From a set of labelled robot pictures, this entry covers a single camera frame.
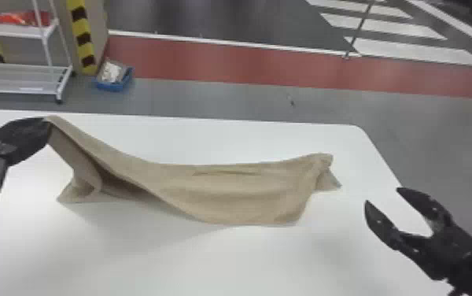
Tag white shelf trolley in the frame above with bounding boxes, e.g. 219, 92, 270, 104
0, 0, 75, 105

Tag blue tray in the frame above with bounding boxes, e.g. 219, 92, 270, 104
94, 60, 135, 93

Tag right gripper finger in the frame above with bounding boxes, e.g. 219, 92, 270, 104
396, 187, 457, 235
363, 200, 428, 263

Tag beige towel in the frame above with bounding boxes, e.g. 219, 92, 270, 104
45, 114, 343, 227

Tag red snack packet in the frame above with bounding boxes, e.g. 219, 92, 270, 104
0, 9, 53, 28

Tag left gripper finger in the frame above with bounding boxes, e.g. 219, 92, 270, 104
0, 117, 53, 167

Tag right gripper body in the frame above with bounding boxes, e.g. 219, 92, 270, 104
413, 224, 472, 291

